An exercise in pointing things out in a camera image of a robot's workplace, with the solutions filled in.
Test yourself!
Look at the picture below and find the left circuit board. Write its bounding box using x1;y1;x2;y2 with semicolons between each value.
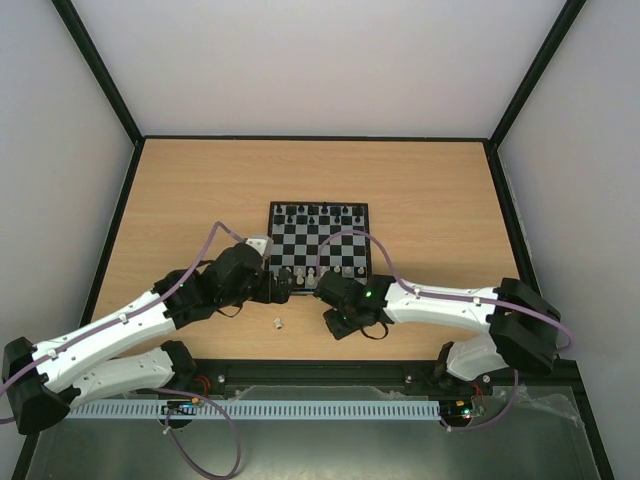
160;398;206;416

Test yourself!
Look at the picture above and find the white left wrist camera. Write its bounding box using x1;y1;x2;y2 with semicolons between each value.
245;236;273;259

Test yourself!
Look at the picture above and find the black aluminium frame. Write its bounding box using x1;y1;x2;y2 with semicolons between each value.
12;0;616;480

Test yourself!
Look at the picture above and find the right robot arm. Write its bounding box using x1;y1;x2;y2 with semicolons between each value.
313;271;561;392

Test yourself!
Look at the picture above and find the green circuit board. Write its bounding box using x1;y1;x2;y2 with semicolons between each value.
462;405;485;419

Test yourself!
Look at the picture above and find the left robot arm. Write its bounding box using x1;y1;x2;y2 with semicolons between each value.
1;243;293;435

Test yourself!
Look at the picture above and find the grey slotted cable duct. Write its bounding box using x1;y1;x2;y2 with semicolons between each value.
68;399;441;421

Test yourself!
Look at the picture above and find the black and silver chessboard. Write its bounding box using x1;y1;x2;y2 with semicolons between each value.
267;201;371;294

